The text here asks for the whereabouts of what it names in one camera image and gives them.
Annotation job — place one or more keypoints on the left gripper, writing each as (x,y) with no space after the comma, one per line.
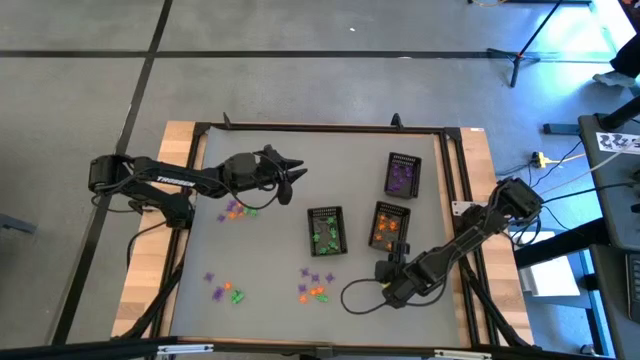
(242,170)

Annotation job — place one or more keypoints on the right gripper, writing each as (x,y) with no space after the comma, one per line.
(405,277)

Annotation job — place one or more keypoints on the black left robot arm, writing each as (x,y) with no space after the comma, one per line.
(175,181)

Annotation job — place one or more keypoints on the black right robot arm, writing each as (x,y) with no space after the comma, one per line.
(470,240)

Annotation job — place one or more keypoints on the black slotted plastic basket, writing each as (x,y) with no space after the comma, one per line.
(325,215)
(400,237)
(402,160)

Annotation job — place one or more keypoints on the silver mounting plate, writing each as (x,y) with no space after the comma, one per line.
(462,208)

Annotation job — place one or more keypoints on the grey table mat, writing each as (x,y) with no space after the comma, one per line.
(270,260)

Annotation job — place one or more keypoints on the white box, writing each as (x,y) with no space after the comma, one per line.
(550,277)

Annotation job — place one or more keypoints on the yellow power plug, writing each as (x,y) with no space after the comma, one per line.
(540,160)

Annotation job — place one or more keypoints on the grey side desk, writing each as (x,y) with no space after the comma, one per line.
(612,215)

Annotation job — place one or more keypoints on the black keyboard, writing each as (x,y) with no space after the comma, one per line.
(635,285)

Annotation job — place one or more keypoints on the black tripod stand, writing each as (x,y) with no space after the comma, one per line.
(517,56)

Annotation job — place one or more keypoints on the white printed marker sheet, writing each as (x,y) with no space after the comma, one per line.
(617,142)

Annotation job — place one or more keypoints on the grey floor object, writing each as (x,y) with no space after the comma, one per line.
(15,222)

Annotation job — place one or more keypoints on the person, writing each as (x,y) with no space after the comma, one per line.
(631,57)

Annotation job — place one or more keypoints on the black metal table frame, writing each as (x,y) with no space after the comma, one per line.
(300,126)

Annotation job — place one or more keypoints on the black rail clamp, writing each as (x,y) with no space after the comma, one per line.
(397,121)
(227,121)

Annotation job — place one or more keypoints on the silver metal bracket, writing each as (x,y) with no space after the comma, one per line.
(462,355)
(185,348)

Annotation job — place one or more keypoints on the black desk post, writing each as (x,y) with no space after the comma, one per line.
(622,115)

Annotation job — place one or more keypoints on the black frame beam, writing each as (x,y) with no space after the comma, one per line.
(75,350)

